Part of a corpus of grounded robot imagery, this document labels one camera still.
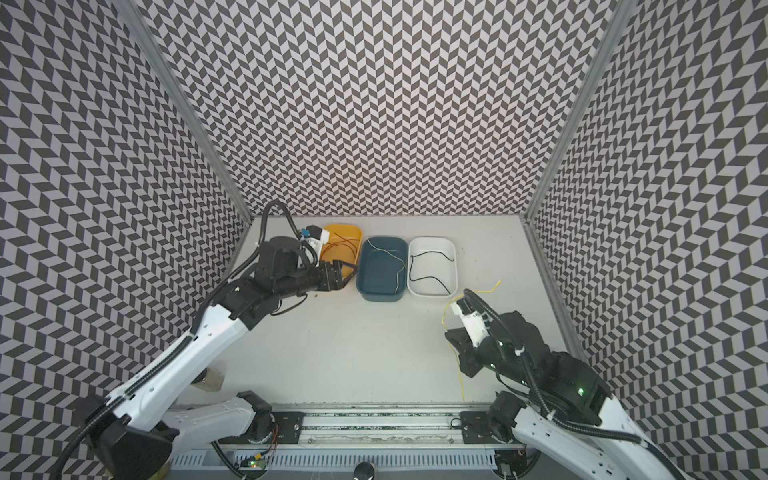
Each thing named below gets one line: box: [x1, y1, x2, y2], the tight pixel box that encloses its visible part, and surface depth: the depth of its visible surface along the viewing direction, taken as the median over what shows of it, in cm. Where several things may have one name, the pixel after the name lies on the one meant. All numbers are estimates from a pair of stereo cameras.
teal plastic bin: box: [356, 236, 409, 302], surface depth 102 cm
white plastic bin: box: [407, 236, 458, 299], surface depth 103 cm
